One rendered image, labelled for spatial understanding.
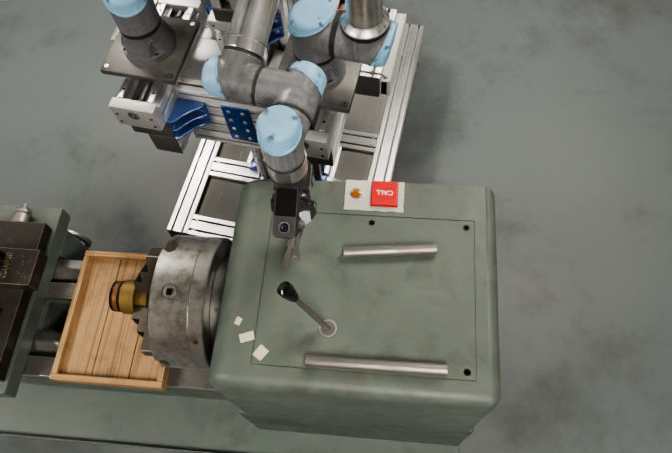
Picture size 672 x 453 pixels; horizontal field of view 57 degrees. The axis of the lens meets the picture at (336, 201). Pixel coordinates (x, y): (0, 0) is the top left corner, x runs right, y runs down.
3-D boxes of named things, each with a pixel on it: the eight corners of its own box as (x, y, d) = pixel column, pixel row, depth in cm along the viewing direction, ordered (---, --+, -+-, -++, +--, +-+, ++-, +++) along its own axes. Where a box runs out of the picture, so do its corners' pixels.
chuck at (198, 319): (244, 252, 170) (214, 223, 140) (229, 372, 161) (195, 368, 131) (231, 251, 170) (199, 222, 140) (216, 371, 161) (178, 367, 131)
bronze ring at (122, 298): (149, 273, 150) (112, 271, 151) (140, 311, 146) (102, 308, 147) (161, 286, 158) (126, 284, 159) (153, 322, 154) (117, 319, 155)
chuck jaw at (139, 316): (179, 308, 148) (167, 358, 141) (184, 316, 152) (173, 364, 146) (133, 305, 148) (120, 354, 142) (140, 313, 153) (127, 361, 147)
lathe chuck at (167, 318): (231, 251, 170) (199, 222, 140) (216, 371, 161) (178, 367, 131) (199, 249, 171) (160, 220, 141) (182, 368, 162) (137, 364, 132)
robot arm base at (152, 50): (135, 21, 182) (123, -5, 173) (183, 28, 180) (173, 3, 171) (115, 61, 176) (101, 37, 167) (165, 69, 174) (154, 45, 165)
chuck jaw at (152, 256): (186, 284, 152) (180, 242, 146) (179, 296, 148) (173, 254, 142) (142, 281, 153) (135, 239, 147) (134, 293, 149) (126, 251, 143)
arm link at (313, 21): (301, 24, 165) (295, -15, 153) (349, 34, 163) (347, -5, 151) (285, 58, 160) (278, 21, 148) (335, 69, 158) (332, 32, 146)
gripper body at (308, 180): (316, 178, 130) (311, 146, 119) (311, 215, 126) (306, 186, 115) (279, 176, 131) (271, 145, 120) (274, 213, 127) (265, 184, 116)
